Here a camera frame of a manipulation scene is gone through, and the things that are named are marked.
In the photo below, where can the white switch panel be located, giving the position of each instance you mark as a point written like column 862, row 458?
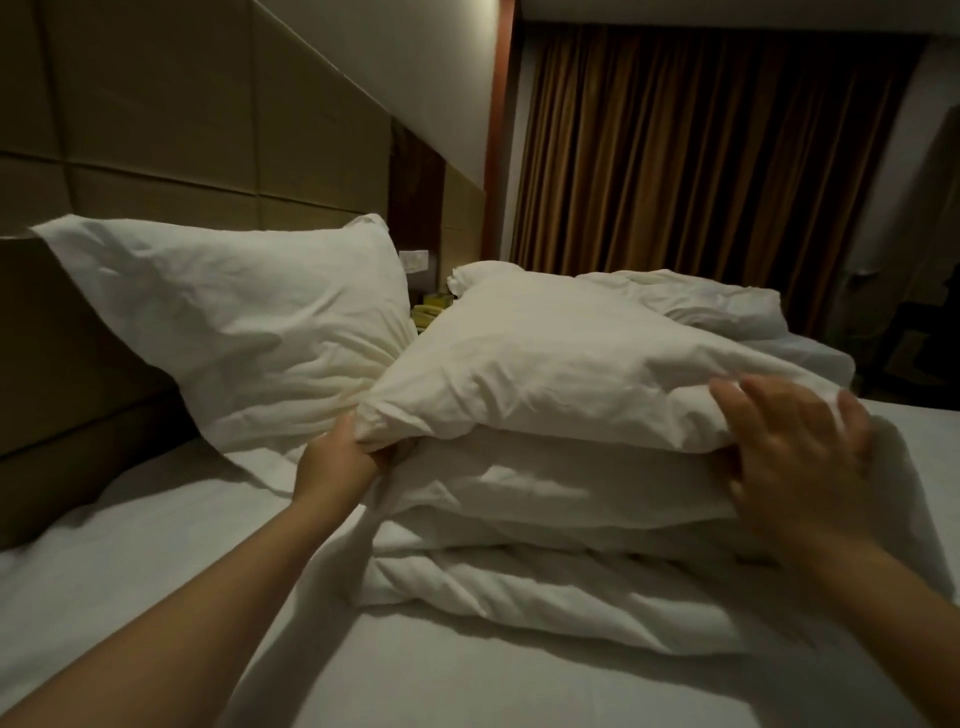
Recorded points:
column 414, row 261

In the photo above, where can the beige padded headboard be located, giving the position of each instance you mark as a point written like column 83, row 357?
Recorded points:
column 150, row 120

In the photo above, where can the person's left hand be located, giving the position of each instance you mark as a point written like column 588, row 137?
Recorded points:
column 333, row 468

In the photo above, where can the dark wooden wall panel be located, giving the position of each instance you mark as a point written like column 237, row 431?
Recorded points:
column 416, row 188

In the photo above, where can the white duvet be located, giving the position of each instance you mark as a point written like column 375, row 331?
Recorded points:
column 570, row 390
column 675, row 293

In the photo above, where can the dark wooden column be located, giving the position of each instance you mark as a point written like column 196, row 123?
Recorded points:
column 498, row 135

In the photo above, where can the white pillow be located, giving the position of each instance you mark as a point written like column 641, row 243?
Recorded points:
column 255, row 323

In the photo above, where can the person's right hand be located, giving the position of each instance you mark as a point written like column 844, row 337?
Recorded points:
column 795, row 458

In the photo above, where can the brown curtain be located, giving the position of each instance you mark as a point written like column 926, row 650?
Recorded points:
column 690, row 150

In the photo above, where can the person's right forearm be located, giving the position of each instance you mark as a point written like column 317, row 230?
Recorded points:
column 900, row 615

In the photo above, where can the white bed sheet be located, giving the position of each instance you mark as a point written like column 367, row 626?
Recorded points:
column 120, row 570

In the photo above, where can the person's left forearm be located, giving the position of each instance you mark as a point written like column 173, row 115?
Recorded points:
column 165, row 630

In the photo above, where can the yellow telephone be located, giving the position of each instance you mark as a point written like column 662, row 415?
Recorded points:
column 428, row 312

